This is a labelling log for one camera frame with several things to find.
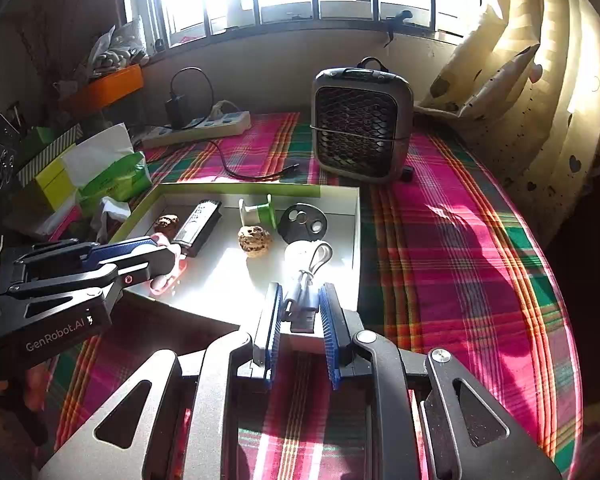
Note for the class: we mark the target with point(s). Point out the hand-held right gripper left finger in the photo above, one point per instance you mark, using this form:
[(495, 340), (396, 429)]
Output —
[(267, 325)]

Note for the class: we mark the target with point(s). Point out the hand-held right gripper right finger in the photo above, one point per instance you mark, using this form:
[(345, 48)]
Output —
[(330, 330)]

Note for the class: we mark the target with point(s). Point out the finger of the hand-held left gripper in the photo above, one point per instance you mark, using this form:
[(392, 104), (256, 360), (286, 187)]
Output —
[(145, 267), (120, 250)]

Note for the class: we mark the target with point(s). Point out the pink clip with teal pad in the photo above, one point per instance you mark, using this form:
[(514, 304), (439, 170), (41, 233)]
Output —
[(175, 272)]

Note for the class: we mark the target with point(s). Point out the green and white cardboard box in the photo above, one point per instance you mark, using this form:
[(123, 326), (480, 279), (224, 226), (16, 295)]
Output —
[(220, 290)]

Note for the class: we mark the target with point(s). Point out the black bike light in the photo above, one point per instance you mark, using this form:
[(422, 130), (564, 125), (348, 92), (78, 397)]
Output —
[(197, 227)]

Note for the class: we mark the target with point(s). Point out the white mushroom-shaped gadget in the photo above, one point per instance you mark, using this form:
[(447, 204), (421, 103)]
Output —
[(297, 255)]

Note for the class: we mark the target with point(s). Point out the black round key fob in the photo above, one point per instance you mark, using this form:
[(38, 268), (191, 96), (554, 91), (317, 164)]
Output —
[(302, 222)]

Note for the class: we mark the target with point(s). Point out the green and white spool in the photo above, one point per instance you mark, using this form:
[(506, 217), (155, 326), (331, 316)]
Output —
[(262, 210)]

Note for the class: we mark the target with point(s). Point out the person's left hand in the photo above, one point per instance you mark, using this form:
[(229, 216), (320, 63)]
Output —
[(36, 385)]

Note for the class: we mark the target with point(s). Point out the crumpled white tissue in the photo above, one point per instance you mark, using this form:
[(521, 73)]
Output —
[(111, 215)]

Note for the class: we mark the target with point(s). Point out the green tissue pack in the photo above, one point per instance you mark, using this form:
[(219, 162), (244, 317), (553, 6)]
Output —
[(115, 175)]

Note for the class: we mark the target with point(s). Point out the yellow-green box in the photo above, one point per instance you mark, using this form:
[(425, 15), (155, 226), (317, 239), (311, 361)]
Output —
[(55, 185)]

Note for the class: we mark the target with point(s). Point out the striped box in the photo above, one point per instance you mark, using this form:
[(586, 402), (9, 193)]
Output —
[(50, 152)]

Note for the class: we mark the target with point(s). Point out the plaid blanket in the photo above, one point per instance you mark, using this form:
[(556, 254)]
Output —
[(455, 260)]

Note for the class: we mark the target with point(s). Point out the white power strip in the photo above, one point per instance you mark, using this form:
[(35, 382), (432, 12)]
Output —
[(205, 127)]

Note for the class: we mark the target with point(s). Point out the black decorated card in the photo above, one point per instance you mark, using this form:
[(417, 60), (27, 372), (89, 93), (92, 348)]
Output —
[(0, 160)]

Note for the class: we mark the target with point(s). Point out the black power adapter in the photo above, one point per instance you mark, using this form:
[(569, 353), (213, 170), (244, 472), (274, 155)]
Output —
[(176, 110)]

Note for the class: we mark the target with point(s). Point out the orange box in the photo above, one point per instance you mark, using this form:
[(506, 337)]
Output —
[(105, 90)]

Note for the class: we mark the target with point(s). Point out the pile of plastic bags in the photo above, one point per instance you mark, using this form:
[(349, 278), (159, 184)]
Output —
[(117, 47)]

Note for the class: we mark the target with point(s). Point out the small grey desk heater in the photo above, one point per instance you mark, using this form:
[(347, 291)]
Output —
[(360, 125)]

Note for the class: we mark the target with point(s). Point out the cream dotted pillow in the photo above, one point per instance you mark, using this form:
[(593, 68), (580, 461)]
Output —
[(475, 70)]

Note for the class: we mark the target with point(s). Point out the cream heart-print curtain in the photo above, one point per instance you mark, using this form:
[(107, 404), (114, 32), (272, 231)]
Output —
[(555, 85)]

